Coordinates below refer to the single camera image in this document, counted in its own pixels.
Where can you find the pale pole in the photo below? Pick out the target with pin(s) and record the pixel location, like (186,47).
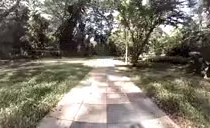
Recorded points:
(126,50)

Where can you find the grey paved slab path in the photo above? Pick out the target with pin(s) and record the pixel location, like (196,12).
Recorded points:
(103,96)

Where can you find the tree with spreading branches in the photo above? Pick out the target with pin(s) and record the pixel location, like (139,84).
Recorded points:
(139,30)

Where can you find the wood of dark trees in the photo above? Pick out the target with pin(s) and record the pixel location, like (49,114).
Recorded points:
(49,30)

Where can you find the robot's own part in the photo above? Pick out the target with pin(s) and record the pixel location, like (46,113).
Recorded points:
(137,126)

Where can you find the grass lawn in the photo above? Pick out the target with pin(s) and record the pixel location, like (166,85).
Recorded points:
(183,93)
(29,90)

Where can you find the dark bushes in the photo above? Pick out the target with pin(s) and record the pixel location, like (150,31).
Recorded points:
(193,50)

